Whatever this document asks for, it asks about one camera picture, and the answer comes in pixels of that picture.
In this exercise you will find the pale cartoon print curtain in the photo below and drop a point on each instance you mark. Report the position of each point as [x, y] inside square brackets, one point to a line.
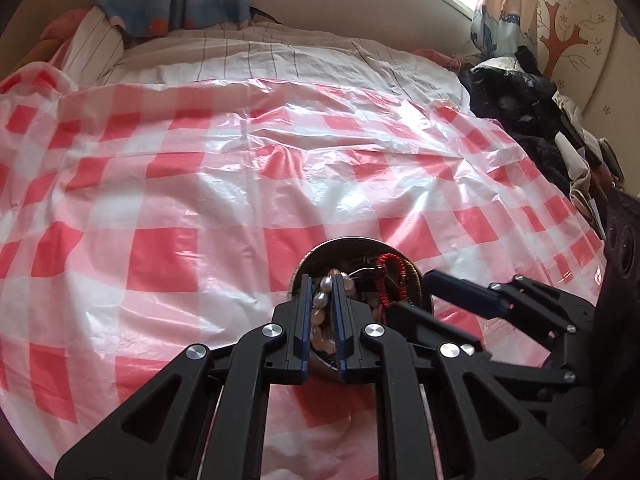
[505, 5]

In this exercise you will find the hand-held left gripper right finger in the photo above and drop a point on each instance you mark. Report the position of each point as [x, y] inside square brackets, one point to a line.
[340, 330]

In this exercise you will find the pink cloth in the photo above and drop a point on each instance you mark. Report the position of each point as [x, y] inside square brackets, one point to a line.
[437, 57]

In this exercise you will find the round metal tin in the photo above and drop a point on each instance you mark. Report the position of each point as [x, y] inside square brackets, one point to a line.
[320, 260]

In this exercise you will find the striped white bedsheet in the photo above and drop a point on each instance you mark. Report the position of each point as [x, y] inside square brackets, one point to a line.
[280, 57]

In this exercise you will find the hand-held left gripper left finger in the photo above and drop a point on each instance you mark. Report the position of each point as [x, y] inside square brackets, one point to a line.
[301, 330]

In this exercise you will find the red checked plastic sheet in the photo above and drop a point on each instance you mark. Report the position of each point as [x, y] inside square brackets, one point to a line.
[175, 200]

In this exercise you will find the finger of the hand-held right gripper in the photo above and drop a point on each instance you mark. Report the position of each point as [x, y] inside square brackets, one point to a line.
[460, 290]
[430, 322]

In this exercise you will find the pile of dark clothes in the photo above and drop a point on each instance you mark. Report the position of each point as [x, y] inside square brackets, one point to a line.
[515, 105]

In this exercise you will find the striped pillow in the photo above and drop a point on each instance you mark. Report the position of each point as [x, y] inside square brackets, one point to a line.
[92, 45]

